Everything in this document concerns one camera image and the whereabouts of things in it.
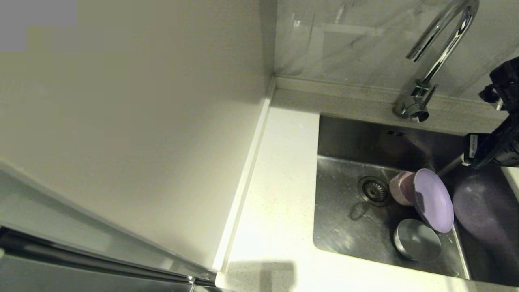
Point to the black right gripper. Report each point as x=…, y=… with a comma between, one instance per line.
x=498, y=148

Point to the purple plate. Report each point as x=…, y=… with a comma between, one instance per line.
x=436, y=202

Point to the stainless steel sink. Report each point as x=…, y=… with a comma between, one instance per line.
x=348, y=235

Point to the pink bowl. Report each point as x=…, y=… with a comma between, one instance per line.
x=401, y=188

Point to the chrome gooseneck faucet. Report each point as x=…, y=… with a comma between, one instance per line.
x=421, y=95

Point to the round metal drain strainer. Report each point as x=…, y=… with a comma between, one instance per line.
x=373, y=190

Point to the white edge trim strip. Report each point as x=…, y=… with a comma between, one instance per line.
x=243, y=182

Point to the tall white cabinet panel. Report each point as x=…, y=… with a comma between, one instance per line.
x=121, y=121

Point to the grey glossy appliance door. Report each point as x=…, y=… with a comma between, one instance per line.
x=32, y=280

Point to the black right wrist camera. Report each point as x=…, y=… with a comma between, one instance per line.
x=505, y=85

